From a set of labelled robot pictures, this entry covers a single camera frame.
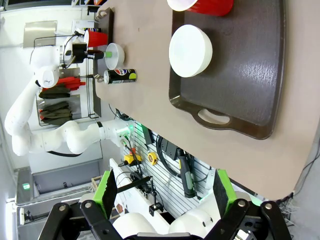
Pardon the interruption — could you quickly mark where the yellow tape measure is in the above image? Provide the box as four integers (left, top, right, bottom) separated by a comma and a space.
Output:
147, 151, 159, 166

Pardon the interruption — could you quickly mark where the stainless steel plate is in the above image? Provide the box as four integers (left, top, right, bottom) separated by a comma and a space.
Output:
22, 20, 58, 49

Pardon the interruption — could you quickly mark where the black wire rack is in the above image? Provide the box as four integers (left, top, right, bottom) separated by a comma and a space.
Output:
33, 34, 101, 126

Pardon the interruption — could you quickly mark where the white bowl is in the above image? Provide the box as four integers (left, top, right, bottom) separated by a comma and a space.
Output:
168, 24, 214, 78

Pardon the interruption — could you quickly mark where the red folded cloth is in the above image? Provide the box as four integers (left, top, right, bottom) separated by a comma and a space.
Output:
53, 76, 86, 92

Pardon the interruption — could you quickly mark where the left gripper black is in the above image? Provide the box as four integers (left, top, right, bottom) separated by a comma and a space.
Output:
71, 42, 113, 64

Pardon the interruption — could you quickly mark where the red plastic cup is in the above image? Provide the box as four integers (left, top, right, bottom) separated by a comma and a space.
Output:
83, 29, 109, 49
166, 0, 235, 17

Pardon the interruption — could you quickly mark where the dark green folded cloth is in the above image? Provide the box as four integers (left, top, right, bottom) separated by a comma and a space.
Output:
39, 100, 74, 126
38, 84, 71, 100

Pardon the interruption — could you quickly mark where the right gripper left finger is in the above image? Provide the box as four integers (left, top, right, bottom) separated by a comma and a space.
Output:
44, 169, 121, 240

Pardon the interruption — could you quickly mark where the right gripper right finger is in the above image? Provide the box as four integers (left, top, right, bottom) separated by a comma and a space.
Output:
204, 169, 292, 240

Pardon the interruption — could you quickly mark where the grey slat wall panel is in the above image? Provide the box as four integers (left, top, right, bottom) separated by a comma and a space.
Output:
129, 119, 216, 219

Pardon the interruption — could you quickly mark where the yellow emergency stop box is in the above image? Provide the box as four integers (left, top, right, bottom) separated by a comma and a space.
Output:
123, 147, 143, 166

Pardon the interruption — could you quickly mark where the grey metal cabinet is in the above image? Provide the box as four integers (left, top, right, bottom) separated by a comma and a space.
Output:
14, 159, 101, 206

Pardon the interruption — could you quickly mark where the black clamp bracket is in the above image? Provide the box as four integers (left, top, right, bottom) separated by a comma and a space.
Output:
148, 202, 165, 216

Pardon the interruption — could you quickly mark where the black power adapter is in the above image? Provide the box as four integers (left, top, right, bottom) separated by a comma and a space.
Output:
143, 125, 155, 146

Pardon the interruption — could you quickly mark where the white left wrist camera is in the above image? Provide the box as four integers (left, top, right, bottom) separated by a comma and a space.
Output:
73, 28, 86, 44

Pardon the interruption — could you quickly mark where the black coiled cable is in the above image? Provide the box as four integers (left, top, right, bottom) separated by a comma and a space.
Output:
155, 134, 181, 176

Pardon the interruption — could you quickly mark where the grey-white bowl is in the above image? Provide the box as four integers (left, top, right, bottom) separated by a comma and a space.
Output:
104, 42, 126, 71

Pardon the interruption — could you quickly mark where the black green power tool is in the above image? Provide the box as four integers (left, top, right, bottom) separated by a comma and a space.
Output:
178, 148, 199, 199

